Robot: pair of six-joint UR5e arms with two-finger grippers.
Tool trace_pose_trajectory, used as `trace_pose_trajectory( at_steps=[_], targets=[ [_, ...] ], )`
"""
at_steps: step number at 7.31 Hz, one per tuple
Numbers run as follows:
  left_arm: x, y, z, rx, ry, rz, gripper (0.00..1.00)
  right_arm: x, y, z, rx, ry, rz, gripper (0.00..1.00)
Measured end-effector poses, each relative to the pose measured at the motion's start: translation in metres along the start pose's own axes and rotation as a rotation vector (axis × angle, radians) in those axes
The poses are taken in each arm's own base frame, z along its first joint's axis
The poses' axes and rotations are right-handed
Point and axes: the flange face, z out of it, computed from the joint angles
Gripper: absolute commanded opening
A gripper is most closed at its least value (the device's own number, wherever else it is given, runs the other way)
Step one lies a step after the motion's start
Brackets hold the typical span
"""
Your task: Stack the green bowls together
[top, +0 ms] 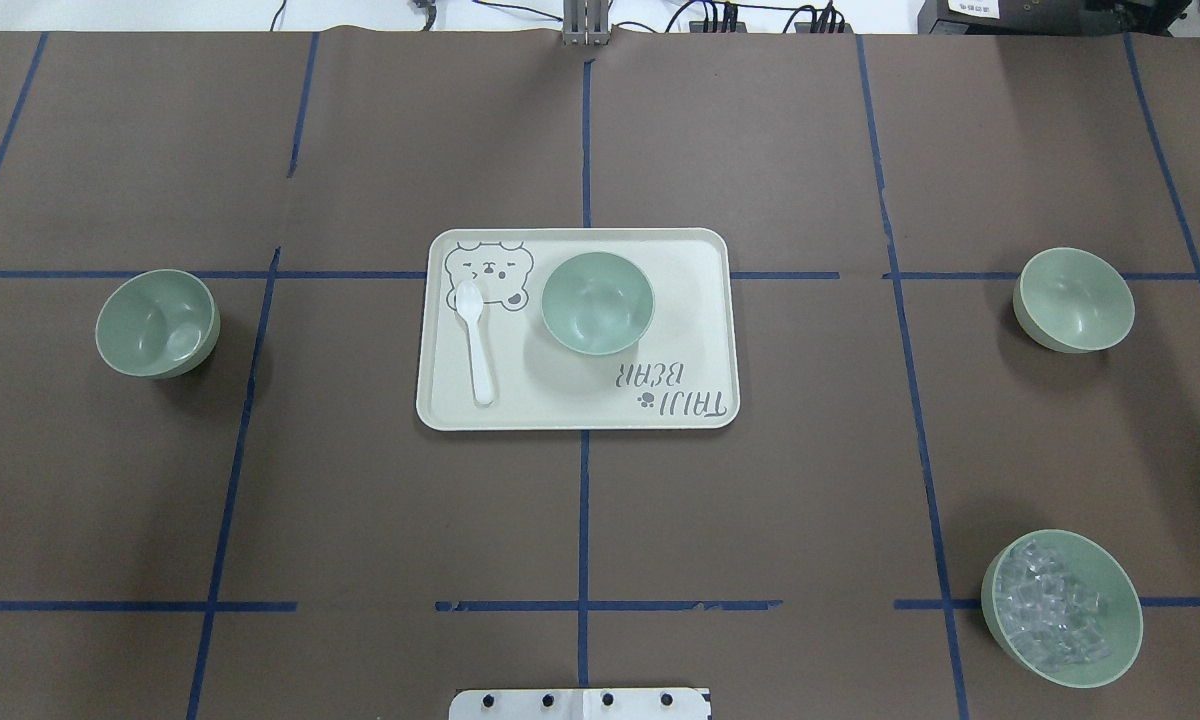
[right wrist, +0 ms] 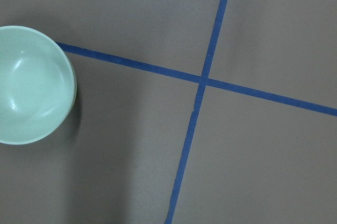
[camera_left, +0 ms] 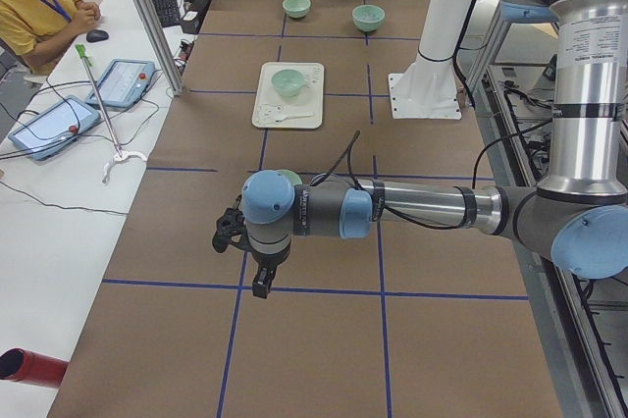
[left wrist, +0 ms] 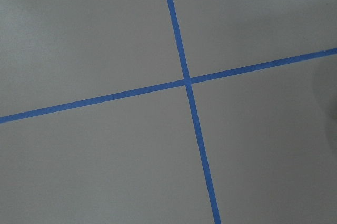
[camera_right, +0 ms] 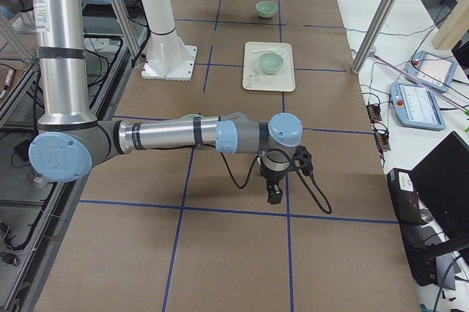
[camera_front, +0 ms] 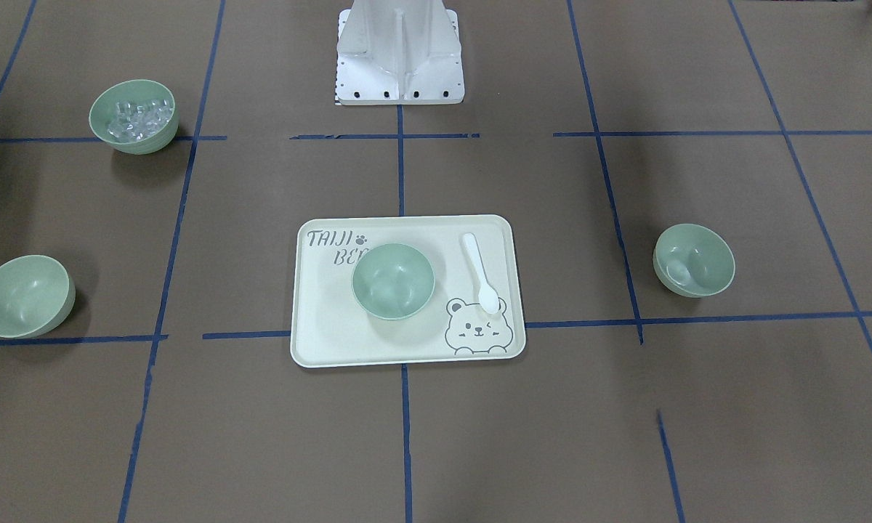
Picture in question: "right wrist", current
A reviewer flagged blue tape line crosswise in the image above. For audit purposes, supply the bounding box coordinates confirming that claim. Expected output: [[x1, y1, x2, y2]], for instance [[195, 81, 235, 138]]
[[58, 43, 336, 116]]

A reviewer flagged blue tape line lengthwise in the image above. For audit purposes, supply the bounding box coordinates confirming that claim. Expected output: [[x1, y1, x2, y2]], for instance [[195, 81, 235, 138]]
[[164, 0, 228, 224]]

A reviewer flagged light green bowl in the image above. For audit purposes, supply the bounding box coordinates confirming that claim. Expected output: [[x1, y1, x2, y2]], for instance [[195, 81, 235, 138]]
[[1, 26, 77, 145]]

